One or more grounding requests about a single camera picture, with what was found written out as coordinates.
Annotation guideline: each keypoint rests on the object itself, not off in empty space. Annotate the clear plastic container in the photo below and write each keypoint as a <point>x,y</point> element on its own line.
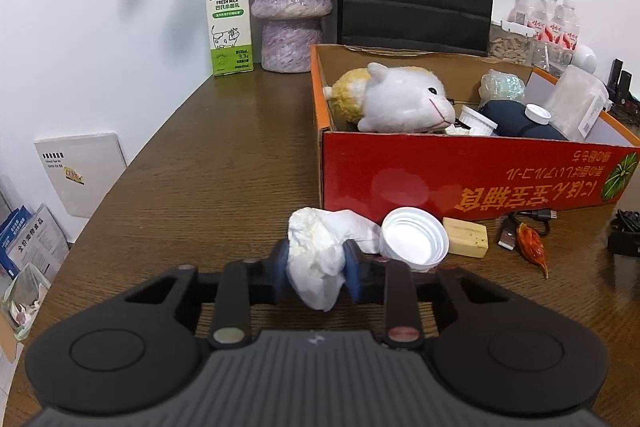
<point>575,102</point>

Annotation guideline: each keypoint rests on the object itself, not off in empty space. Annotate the white round device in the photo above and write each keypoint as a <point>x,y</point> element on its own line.
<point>585,59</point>

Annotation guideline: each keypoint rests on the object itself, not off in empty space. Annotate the white round cap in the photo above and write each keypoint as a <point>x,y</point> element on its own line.
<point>412,242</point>
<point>536,113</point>
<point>475,119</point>

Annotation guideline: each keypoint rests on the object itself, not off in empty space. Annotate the white tissue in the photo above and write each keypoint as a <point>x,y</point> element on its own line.
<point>315,257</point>

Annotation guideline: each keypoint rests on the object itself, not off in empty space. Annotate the black upright device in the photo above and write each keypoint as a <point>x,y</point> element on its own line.
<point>620,82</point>

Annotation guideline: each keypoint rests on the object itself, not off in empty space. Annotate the red cardboard box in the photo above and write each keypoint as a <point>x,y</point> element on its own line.
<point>425,177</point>

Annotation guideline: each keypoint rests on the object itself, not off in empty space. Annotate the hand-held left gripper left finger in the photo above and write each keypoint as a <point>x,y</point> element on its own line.
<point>280,264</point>

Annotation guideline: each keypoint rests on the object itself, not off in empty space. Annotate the clear glass cup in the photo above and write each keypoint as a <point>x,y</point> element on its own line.
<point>547,57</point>

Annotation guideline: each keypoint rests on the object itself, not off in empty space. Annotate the white and yellow plush toy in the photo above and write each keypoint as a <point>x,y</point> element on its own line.
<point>400,102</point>

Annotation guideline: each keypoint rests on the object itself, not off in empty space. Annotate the iridescent glitter bag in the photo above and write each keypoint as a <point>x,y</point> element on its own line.
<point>502,87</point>

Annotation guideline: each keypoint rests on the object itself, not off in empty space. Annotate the clear plastic bag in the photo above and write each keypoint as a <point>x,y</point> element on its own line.
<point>22,302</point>

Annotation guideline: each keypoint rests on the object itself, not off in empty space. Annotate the yellow rectangular block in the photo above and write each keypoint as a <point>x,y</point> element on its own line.
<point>465,237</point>

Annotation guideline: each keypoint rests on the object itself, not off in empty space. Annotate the clear water bottle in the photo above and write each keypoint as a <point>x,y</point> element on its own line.
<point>567,24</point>
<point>525,7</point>
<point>547,17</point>

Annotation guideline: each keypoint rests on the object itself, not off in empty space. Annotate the wooden desktop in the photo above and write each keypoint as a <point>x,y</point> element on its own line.
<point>210,187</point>

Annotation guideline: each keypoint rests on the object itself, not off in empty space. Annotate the small red wrapper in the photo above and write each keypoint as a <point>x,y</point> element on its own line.
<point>532,244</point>

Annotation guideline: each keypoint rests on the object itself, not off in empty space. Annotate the green and white milk carton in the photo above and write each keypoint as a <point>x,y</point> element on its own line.
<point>227,17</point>

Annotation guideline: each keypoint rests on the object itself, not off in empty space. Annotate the blue and white packets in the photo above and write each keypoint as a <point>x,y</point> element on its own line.
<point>30,242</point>

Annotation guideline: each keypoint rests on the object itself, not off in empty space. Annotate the clear jar of pellets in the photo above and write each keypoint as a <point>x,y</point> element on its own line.
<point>507,47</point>

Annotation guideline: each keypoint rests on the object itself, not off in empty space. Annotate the white wall panel box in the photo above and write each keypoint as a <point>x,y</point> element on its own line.
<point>80,172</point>

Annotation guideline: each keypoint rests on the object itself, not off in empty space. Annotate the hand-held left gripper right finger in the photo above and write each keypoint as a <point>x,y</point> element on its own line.
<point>353,274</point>

